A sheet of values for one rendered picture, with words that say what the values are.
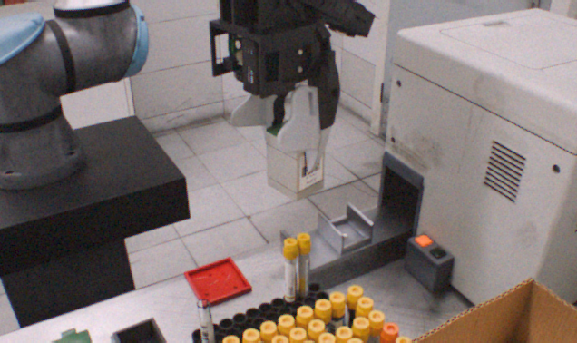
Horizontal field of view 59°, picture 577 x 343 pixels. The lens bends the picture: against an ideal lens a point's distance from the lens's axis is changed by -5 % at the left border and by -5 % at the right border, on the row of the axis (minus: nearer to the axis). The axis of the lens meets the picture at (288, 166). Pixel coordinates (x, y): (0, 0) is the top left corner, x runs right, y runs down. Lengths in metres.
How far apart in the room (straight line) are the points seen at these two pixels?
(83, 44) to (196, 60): 2.18
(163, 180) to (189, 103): 2.28
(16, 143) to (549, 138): 0.69
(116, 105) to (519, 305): 1.91
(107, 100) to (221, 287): 1.60
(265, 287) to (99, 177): 0.30
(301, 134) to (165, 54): 2.45
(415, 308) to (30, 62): 0.61
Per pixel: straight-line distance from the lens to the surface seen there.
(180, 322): 0.67
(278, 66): 0.44
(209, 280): 0.71
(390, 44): 2.71
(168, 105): 3.01
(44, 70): 0.81
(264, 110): 0.54
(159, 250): 2.17
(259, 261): 0.74
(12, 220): 0.77
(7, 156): 0.85
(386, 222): 0.75
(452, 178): 0.66
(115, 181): 0.80
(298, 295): 0.66
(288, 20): 0.47
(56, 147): 0.84
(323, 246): 0.70
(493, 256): 0.65
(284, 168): 0.53
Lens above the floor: 1.36
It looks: 31 degrees down
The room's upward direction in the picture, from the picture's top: straight up
